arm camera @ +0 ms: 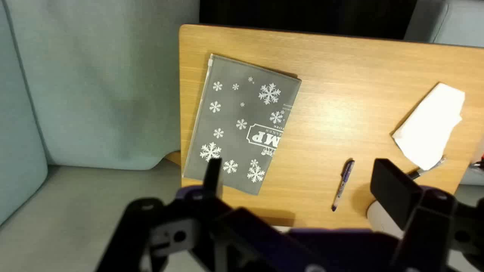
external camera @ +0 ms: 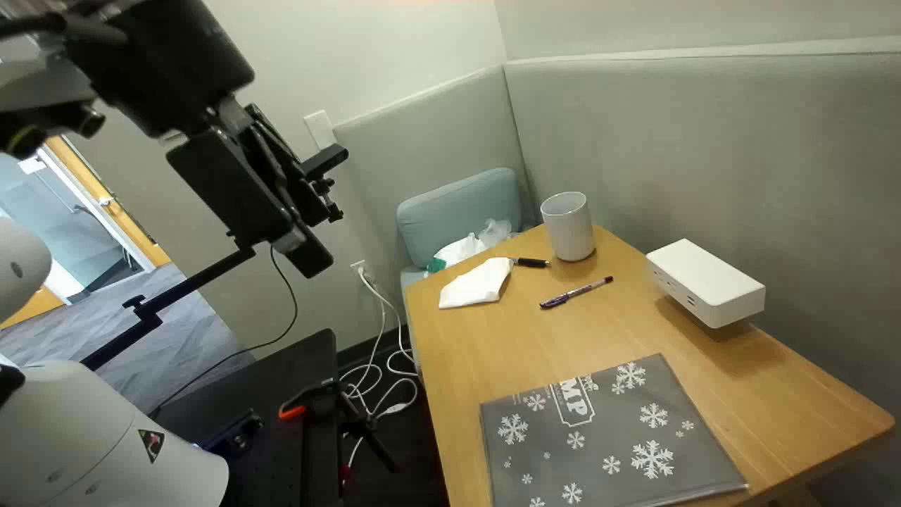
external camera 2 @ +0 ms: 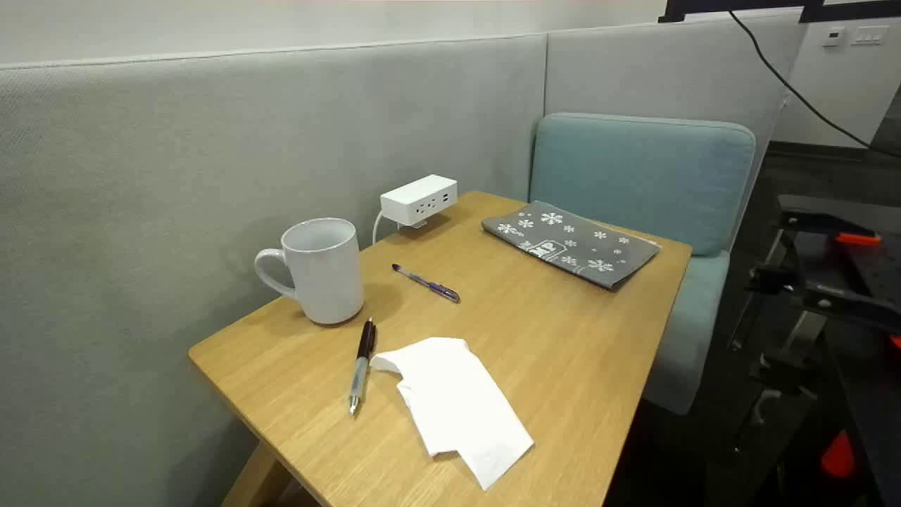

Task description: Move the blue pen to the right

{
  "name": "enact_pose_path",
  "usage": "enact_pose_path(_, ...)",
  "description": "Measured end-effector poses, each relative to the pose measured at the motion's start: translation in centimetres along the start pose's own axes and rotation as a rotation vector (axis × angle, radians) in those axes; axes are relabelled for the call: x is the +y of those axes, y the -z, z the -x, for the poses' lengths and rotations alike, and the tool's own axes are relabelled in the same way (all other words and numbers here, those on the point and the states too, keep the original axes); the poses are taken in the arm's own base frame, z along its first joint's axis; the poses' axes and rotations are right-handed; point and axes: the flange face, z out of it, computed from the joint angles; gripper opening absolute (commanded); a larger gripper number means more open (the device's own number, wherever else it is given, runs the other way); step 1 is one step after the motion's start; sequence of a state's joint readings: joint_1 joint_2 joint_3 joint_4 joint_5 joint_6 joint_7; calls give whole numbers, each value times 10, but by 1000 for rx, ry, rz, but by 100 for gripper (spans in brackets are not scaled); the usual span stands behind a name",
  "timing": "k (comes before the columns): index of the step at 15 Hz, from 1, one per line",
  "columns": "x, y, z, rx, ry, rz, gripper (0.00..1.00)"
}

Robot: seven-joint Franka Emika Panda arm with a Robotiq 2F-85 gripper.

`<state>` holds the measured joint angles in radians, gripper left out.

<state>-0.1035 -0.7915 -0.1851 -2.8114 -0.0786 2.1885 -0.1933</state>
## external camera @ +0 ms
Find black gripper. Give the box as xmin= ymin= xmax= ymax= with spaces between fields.
xmin=166 ymin=100 xmax=350 ymax=279

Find blue pen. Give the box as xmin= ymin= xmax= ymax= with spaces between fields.
xmin=540 ymin=277 xmax=614 ymax=310

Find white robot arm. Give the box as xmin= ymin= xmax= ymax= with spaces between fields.
xmin=0 ymin=0 xmax=346 ymax=507

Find black marker pen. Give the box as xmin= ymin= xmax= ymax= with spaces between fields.
xmin=515 ymin=256 xmax=552 ymax=267

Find teal upholstered chair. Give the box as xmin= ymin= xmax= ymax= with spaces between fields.
xmin=398 ymin=167 xmax=525 ymax=290

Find crumpled plastic bag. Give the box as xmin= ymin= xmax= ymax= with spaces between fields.
xmin=428 ymin=220 xmax=512 ymax=273

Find white folded paper napkin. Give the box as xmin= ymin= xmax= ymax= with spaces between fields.
xmin=440 ymin=256 xmax=512 ymax=310

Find white ceramic mug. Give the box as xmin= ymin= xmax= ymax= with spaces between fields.
xmin=540 ymin=193 xmax=594 ymax=263

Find grey snowflake folder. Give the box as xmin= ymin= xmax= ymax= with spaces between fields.
xmin=481 ymin=356 xmax=749 ymax=507

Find white power outlet box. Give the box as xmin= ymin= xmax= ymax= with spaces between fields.
xmin=647 ymin=241 xmax=766 ymax=329

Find white wall outlet plate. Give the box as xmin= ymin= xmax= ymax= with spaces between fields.
xmin=305 ymin=110 xmax=336 ymax=149

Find black camera tripod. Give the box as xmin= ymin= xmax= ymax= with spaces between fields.
xmin=80 ymin=246 xmax=400 ymax=507

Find white cables on floor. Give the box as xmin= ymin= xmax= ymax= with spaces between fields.
xmin=336 ymin=263 xmax=423 ymax=473

